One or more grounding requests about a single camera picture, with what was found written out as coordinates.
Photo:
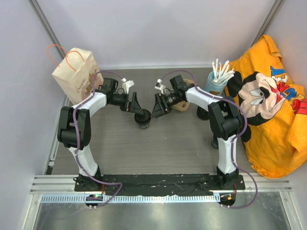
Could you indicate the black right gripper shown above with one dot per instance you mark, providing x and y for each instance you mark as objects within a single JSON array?
[{"x": 159, "y": 109}]

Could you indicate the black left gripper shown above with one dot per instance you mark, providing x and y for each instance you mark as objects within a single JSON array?
[{"x": 133, "y": 106}]

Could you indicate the black coffee cup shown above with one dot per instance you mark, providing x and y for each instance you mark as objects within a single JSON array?
[
  {"x": 215, "y": 142},
  {"x": 143, "y": 125}
]

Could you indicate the cream paper bag orange handles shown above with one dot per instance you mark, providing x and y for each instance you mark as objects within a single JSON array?
[{"x": 77, "y": 73}]

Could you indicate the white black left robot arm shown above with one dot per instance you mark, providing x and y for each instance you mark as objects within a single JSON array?
[{"x": 74, "y": 130}]

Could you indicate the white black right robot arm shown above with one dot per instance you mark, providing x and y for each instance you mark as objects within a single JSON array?
[{"x": 224, "y": 117}]

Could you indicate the brown pulp cup carrier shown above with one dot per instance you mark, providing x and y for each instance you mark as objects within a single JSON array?
[{"x": 183, "y": 106}]

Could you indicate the black ribbed cup lid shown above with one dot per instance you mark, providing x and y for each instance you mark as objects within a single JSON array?
[{"x": 202, "y": 114}]

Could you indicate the light blue straw cup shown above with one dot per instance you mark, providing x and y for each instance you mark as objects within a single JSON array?
[{"x": 213, "y": 88}]

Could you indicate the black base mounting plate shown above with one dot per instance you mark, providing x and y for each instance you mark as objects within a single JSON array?
[{"x": 157, "y": 184}]

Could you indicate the orange cartoon print cloth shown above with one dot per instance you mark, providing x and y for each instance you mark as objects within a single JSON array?
[{"x": 275, "y": 139}]

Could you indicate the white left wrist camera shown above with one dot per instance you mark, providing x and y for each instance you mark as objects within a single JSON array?
[{"x": 126, "y": 85}]

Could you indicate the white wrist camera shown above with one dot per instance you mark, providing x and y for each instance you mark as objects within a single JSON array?
[
  {"x": 159, "y": 86},
  {"x": 126, "y": 85}
]

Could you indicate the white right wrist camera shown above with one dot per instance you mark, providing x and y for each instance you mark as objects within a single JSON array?
[{"x": 159, "y": 86}]

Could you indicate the aluminium frame rail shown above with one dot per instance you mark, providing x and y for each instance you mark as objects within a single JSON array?
[{"x": 59, "y": 189}]

